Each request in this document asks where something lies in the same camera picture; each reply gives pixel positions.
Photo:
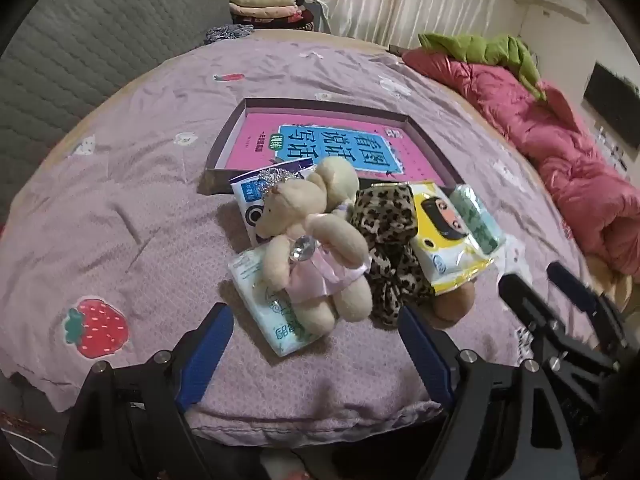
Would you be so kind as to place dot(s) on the large green white tissue pack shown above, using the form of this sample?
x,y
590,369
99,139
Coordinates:
x,y
280,330

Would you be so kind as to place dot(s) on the white and blue tissue packet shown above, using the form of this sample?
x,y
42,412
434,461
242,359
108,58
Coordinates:
x,y
245,195

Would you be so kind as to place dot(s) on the white pleated curtain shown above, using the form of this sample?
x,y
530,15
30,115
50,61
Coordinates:
x,y
400,0

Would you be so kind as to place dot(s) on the black television screen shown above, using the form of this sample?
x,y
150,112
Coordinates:
x,y
615,100

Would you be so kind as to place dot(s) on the white air conditioner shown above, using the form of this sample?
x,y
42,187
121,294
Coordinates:
x,y
560,2

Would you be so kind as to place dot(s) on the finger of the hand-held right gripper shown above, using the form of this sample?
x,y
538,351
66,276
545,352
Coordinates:
x,y
575,290
525,305

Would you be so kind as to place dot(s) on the teddy bear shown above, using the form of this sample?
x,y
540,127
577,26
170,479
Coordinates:
x,y
287,205

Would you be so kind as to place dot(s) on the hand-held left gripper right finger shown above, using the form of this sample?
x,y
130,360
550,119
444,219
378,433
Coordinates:
x,y
425,355

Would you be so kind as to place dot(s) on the green cloth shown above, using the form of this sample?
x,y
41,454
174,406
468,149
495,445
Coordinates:
x,y
475,47

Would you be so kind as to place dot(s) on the pink and blue book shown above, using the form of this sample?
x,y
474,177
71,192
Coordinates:
x,y
260,135

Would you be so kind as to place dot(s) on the pink quilt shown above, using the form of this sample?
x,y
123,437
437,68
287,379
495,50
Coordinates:
x,y
550,150

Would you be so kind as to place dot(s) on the yellow cartoon wipes packet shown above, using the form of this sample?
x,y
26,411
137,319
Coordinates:
x,y
445,255

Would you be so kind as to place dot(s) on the shallow purple cardboard box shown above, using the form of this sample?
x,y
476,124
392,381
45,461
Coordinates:
x,y
225,135

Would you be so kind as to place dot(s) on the leopard print cloth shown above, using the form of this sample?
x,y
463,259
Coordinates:
x,y
385,220

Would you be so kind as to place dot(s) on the small green tissue pack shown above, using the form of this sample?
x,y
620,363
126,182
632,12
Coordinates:
x,y
480,225

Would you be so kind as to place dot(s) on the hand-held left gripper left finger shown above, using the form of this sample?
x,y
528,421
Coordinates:
x,y
205,355

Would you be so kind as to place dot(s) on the blue patterned cloth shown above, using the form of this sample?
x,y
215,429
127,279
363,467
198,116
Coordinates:
x,y
225,34

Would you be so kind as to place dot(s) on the dark red folded garment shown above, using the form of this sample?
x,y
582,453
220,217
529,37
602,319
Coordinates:
x,y
305,21

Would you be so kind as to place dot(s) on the grey quilted headboard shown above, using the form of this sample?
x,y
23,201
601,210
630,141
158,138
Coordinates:
x,y
100,35

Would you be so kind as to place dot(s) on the tan round plush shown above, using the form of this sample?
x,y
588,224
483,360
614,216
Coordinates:
x,y
452,305

